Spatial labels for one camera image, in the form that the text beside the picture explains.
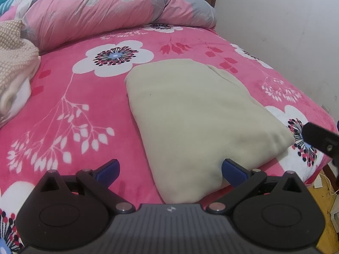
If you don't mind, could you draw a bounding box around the beige zip jacket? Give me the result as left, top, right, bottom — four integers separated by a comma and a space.
125, 59, 294, 204

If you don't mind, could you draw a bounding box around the hot pink floral bedsheet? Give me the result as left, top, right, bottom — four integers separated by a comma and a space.
1, 25, 337, 253

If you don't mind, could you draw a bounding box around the beige white houndstooth blanket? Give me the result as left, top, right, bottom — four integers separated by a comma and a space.
1, 19, 41, 126

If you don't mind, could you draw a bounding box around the pink floral rolled duvet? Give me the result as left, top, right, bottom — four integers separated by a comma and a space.
1, 0, 217, 52

